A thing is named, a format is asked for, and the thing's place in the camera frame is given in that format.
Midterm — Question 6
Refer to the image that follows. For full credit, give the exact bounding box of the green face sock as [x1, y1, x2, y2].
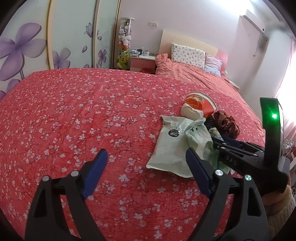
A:
[185, 118, 230, 174]

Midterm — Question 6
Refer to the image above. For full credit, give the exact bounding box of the right hand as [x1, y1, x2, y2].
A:
[261, 185, 295, 238]

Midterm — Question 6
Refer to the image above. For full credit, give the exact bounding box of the red plaid scrunchie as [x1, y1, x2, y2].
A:
[212, 110, 240, 140]

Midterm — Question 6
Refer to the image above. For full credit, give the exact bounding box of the black mesh pouch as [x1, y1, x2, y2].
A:
[204, 115, 219, 130]

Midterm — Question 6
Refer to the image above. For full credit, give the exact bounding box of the far side nightstand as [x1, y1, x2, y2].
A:
[228, 79, 240, 91]

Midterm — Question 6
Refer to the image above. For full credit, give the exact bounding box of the red paper cup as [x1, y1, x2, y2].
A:
[181, 91, 217, 121]

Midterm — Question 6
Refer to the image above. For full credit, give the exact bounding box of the red floral tablecloth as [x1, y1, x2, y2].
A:
[1, 69, 264, 240]

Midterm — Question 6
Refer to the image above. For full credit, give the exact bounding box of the white wipes packet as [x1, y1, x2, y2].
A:
[146, 115, 193, 178]

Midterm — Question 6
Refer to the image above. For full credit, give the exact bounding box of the pink striped pillow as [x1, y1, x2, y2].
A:
[204, 54, 223, 77]

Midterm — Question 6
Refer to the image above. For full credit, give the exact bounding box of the white standing air conditioner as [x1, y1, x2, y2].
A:
[227, 9, 269, 95]

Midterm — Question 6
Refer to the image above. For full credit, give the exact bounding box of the white floral pillow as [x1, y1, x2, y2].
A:
[171, 43, 206, 70]

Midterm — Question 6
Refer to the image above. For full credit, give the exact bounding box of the pink bed duvet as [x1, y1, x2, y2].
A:
[155, 53, 238, 95]

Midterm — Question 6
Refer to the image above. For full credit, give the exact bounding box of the small red bin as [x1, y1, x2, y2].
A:
[140, 67, 155, 74]

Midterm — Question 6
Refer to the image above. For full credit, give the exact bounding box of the beige pink headboard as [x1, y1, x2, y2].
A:
[158, 30, 228, 71]

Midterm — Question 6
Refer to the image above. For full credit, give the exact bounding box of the white mug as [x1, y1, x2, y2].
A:
[143, 50, 149, 56]

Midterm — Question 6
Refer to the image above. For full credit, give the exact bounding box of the pink white nightstand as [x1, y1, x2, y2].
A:
[130, 55, 156, 72]

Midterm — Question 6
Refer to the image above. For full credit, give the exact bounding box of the green plush toy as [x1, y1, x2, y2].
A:
[117, 50, 130, 70]

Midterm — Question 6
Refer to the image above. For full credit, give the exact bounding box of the sliding floral wardrobe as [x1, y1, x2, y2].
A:
[1, 1, 120, 97]

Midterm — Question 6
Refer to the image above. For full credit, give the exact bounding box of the plush toy display tube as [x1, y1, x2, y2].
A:
[118, 18, 134, 51]

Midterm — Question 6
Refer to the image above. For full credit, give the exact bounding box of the white wire rack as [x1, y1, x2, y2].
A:
[282, 139, 295, 162]

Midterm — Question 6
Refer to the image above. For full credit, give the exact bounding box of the wall power outlet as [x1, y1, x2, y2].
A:
[148, 22, 158, 27]

